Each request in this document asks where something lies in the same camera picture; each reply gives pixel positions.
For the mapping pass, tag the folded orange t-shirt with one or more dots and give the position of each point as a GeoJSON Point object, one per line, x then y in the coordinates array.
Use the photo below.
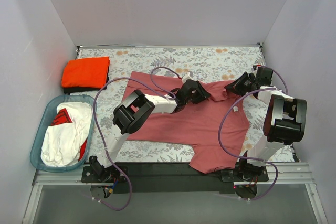
{"type": "Point", "coordinates": [90, 61]}

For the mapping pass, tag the folded black t-shirt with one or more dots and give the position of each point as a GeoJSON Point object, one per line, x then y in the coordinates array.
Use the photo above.
{"type": "Point", "coordinates": [78, 90]}

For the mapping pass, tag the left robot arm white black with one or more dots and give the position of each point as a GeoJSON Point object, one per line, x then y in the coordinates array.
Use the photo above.
{"type": "Point", "coordinates": [130, 115]}

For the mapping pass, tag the aluminium frame rail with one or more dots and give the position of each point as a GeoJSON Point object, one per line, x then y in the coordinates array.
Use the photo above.
{"type": "Point", "coordinates": [289, 196]}

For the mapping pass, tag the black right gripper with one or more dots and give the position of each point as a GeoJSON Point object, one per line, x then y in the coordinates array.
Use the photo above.
{"type": "Point", "coordinates": [242, 84]}

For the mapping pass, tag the floral tablecloth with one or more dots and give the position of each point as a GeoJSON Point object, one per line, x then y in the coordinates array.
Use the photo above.
{"type": "Point", "coordinates": [207, 64]}

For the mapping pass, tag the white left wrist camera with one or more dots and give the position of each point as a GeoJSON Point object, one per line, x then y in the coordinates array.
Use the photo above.
{"type": "Point", "coordinates": [187, 76]}

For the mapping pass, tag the white t-shirt red print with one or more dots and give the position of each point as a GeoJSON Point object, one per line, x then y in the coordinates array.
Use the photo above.
{"type": "Point", "coordinates": [65, 139]}

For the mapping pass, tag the teal plastic basket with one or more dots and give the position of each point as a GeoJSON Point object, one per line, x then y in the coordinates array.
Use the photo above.
{"type": "Point", "coordinates": [46, 120]}

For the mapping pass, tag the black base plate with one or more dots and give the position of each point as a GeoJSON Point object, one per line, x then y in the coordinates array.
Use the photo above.
{"type": "Point", "coordinates": [180, 177]}

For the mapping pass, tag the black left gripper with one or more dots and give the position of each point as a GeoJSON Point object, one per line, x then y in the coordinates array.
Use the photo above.
{"type": "Point", "coordinates": [197, 92]}

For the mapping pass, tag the pink t-shirt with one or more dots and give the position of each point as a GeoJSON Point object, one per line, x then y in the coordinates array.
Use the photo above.
{"type": "Point", "coordinates": [209, 128]}

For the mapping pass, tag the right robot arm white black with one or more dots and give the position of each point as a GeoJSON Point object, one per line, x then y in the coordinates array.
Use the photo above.
{"type": "Point", "coordinates": [284, 122]}

